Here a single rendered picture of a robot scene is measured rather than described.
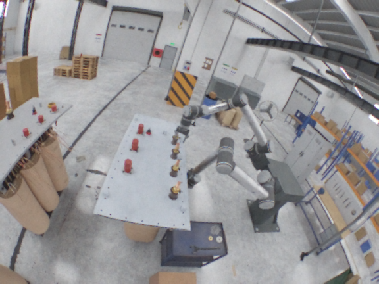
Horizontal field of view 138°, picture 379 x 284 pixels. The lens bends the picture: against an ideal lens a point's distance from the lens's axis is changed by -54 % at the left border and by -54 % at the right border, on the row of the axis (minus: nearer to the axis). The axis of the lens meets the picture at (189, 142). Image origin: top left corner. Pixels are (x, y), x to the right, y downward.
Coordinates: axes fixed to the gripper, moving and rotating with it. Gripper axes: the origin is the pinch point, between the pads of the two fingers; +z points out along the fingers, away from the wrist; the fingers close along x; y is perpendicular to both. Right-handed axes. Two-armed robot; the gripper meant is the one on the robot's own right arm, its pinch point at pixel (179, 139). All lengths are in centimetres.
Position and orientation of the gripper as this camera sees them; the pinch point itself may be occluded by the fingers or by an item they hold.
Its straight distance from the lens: 165.2
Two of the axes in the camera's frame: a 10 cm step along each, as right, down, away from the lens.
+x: -9.0, -4.2, 0.9
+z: -3.1, 7.8, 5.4
